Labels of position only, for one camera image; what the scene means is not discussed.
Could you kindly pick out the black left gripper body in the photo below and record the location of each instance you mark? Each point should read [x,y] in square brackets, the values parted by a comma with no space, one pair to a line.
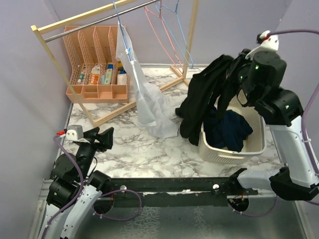
[97,145]

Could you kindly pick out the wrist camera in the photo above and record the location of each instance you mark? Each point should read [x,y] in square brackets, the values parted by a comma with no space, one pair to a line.
[74,133]
[267,42]

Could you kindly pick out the white t shirt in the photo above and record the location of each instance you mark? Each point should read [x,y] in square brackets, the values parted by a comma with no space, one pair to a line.
[154,108]

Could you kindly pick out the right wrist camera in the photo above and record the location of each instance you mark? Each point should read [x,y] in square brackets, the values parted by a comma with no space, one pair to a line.
[267,42]

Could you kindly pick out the navy blue t shirt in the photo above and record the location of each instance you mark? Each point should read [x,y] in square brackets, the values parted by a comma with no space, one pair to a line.
[230,131]

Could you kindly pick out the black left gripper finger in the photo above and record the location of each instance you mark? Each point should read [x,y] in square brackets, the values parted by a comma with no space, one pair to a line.
[90,134]
[105,139]

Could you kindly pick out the pink plastic organizer basket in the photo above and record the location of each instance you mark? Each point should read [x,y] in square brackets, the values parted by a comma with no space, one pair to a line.
[95,69]

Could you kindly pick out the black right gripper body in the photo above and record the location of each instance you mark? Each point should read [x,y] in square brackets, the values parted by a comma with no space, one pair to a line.
[237,71]

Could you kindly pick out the black t shirt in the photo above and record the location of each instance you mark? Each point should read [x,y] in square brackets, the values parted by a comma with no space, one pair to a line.
[206,88]

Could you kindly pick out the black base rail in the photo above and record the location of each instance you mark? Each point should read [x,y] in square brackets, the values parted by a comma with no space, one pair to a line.
[178,192]

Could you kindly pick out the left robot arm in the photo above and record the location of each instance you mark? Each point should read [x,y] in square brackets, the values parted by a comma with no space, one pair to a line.
[75,188]

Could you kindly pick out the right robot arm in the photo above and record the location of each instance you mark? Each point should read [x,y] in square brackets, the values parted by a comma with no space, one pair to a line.
[259,76]

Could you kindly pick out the light blue clothes hanger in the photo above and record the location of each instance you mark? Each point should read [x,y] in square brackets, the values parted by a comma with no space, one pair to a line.
[173,22]

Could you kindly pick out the cream laundry basket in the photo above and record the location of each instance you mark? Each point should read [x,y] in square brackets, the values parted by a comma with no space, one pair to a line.
[254,145]

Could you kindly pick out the pink clothes hanger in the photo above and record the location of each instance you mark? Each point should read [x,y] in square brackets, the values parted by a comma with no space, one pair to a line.
[162,34]

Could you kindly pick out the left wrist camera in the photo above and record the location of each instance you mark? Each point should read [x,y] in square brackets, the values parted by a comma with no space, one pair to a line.
[74,133]

